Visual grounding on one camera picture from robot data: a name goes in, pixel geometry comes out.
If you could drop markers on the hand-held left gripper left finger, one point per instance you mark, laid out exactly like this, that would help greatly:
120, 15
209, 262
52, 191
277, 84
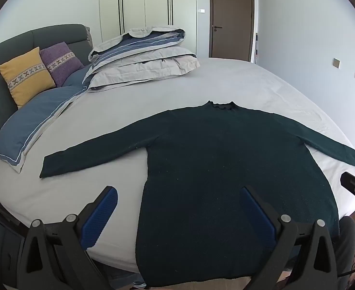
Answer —
100, 214

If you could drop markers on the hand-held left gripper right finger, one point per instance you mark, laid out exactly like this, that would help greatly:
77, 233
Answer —
257, 214

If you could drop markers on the dark green sweater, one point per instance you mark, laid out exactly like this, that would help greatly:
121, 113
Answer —
225, 172

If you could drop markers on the bed with white sheet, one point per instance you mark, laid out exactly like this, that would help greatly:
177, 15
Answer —
135, 108

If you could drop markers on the large blue pillow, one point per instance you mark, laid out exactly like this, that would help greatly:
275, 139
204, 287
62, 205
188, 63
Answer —
35, 117

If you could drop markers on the small blue pillow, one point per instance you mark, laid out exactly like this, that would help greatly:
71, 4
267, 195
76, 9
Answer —
76, 77

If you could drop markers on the yellow patterned cushion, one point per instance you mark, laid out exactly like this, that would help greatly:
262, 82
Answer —
26, 75

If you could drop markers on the purple patterned cushion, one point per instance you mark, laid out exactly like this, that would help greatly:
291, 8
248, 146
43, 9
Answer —
61, 62

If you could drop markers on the folded grey blue duvet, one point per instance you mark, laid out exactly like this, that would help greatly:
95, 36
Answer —
141, 57

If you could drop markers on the grey sofa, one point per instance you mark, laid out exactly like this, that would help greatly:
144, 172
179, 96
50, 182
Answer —
11, 63

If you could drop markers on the brown door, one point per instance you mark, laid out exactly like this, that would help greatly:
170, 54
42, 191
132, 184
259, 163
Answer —
231, 18

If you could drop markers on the white wardrobe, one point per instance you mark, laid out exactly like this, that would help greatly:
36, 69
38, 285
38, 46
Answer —
147, 9

